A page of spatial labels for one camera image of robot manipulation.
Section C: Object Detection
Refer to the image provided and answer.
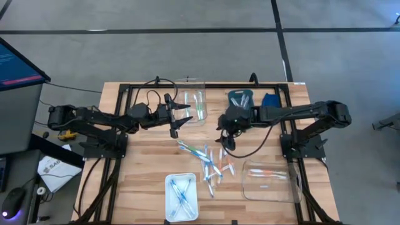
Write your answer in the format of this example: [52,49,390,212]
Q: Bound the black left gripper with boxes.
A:
[146,92,194,140]

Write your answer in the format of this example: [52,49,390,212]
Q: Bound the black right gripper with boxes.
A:
[222,104,253,151]

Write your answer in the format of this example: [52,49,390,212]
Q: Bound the small clear plastic bin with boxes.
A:
[172,77,209,128]

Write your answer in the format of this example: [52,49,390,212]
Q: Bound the large clear plastic bin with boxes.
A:
[241,160,303,204]

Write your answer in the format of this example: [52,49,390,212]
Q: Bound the white plastic bin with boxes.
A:
[164,172,200,223]

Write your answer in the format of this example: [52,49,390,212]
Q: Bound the teal plastic basket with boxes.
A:
[227,89,256,109]

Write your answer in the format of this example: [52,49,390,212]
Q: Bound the blue cloth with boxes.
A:
[261,92,281,109]

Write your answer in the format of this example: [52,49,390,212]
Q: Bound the yellow black tool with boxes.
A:
[57,130,78,141]

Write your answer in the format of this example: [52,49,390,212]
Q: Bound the white printed paper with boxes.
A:
[37,144,83,193]

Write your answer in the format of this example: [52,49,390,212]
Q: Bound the gray stand leg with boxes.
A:
[371,111,400,131]

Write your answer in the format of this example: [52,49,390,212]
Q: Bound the black desk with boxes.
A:
[0,134,85,225]

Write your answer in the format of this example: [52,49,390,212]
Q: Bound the computer monitor with blue screen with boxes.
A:
[0,37,52,92]

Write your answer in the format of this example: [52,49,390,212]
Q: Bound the black computer mouse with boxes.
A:
[1,187,26,220]

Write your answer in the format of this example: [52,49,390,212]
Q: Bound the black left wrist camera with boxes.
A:
[156,104,170,121]

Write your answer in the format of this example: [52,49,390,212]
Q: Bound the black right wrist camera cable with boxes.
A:
[220,123,278,159]

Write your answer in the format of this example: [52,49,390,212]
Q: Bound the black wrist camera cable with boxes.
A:
[220,123,278,159]
[133,77,179,109]

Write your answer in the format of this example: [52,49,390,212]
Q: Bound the black left wrist camera cable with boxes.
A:
[133,77,179,109]

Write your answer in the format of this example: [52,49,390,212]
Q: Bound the black metal table frame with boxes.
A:
[70,81,344,225]

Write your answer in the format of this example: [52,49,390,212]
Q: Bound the thin black floor cable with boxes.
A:
[46,81,103,94]

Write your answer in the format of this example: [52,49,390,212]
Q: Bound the thick dark cable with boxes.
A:
[72,157,106,219]

